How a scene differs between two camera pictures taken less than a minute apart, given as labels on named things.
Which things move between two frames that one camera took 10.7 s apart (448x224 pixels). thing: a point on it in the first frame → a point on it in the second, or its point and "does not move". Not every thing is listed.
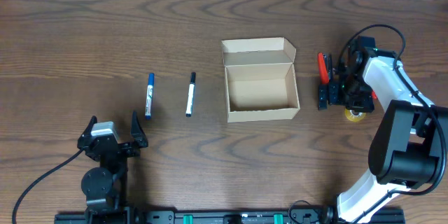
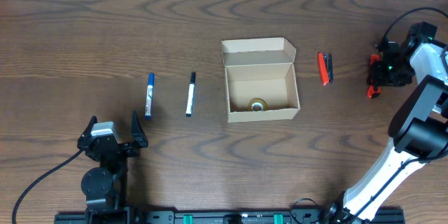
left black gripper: (114, 148) does not move
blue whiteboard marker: (150, 94) does not move
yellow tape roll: (353, 117) → (257, 104)
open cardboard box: (260, 79) does not move
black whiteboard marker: (189, 110) does not move
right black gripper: (334, 92) → (379, 75)
